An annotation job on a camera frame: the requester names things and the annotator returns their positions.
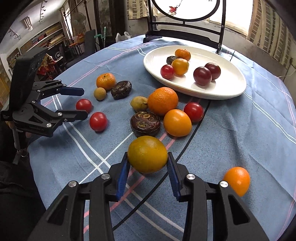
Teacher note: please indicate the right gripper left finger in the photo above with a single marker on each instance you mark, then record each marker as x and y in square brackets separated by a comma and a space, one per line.
[64, 219]

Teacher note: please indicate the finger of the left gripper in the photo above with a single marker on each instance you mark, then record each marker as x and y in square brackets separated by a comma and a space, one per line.
[53, 118]
[44, 89]

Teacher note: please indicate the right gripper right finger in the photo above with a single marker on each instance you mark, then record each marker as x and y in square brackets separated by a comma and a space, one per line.
[232, 219]

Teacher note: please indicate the red cherry tomato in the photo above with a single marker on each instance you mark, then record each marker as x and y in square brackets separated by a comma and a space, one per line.
[98, 121]
[194, 111]
[167, 72]
[84, 104]

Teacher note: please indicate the small yellow kumquat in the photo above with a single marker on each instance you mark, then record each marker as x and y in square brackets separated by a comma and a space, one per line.
[99, 93]

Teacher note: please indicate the small mandarin orange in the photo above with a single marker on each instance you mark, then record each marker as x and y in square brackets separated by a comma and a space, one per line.
[106, 81]

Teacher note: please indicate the dark brown round fruit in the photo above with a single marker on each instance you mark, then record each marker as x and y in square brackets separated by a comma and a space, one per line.
[121, 90]

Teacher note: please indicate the yellow-green small pear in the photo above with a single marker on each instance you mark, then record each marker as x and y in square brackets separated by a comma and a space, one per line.
[139, 103]

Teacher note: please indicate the dark mangosteen fruit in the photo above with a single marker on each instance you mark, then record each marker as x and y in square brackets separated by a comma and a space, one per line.
[145, 123]

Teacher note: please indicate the yellow orange round fruit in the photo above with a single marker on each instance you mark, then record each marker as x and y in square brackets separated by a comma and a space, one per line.
[147, 154]

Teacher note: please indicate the large orange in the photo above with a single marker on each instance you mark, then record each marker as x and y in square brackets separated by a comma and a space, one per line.
[162, 100]

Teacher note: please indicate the yellow orange lemon fruit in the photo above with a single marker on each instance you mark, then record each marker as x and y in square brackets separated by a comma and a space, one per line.
[180, 66]

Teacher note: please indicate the large dark red plum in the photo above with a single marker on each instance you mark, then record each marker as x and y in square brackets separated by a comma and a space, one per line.
[202, 76]

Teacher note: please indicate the small dark red plum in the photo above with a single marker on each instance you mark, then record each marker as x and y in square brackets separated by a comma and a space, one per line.
[214, 69]

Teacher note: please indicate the standing fan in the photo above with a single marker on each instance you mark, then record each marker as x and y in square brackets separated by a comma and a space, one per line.
[78, 23]

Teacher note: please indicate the blue striped tablecloth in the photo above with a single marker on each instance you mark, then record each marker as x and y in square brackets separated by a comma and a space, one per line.
[255, 131]

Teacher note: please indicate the white plastic bag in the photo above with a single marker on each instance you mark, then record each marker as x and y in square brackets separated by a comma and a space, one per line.
[125, 36]

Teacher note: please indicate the dark framed painting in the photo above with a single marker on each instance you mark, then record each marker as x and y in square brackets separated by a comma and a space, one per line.
[104, 12]

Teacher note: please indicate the left beige checked curtain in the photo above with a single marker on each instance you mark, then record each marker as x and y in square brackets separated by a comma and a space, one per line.
[137, 9]

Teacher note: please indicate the beige checked curtain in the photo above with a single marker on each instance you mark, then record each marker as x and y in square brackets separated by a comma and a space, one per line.
[137, 9]
[268, 31]

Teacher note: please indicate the bird painting table screen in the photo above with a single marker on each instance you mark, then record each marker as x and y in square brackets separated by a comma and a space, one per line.
[154, 33]

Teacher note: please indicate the white ceramic plate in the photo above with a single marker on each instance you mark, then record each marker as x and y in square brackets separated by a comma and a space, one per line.
[230, 84]

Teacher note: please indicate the right beige checked curtain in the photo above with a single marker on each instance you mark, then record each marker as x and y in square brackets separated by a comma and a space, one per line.
[268, 31]

